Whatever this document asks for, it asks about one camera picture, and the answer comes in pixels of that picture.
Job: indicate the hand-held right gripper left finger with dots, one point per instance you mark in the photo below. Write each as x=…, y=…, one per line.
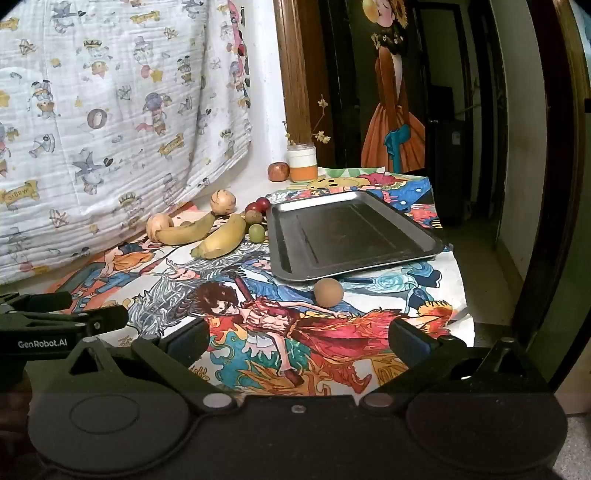
x=189, y=339

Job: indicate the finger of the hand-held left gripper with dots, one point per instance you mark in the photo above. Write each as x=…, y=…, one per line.
x=101, y=318
x=48, y=302

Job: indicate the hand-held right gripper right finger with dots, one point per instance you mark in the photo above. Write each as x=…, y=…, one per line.
x=406, y=339

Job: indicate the tan round fruit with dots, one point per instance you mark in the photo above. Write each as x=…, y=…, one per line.
x=328, y=291

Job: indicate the yellow banana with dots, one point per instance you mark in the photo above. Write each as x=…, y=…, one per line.
x=184, y=235

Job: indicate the banana with sticker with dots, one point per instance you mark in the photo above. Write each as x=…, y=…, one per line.
x=221, y=240

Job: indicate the pale peach round melon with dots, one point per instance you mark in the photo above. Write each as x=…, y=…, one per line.
x=159, y=226

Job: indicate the metal baking tray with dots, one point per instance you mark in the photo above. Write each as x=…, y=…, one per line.
x=351, y=235

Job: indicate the small brown fruit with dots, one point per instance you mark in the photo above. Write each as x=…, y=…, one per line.
x=254, y=217

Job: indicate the beige cracked round fruit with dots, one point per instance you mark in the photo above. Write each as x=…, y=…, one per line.
x=223, y=201

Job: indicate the red cherry tomato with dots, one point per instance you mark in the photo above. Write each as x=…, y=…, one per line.
x=250, y=207
x=263, y=204

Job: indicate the laughing boys cartoon sheet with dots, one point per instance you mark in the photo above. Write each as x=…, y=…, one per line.
x=115, y=267

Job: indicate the anime fighters cartoon sheet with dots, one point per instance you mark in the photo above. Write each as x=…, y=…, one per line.
x=277, y=323

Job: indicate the black cabinet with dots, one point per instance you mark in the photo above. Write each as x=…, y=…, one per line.
x=448, y=175

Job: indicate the yellow bear cartoon sheet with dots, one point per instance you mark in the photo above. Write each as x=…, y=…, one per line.
x=341, y=182

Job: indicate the red apple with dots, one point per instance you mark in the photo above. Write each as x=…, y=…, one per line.
x=278, y=171

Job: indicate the white cartoon printed blanket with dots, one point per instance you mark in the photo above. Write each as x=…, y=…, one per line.
x=115, y=115

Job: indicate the white and orange jar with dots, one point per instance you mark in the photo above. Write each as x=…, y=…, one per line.
x=302, y=161

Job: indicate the dried flower twig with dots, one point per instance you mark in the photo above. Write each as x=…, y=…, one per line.
x=323, y=137

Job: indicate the wall poster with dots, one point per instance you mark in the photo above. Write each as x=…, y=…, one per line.
x=392, y=129

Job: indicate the wooden door frame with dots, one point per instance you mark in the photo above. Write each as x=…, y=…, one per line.
x=295, y=69

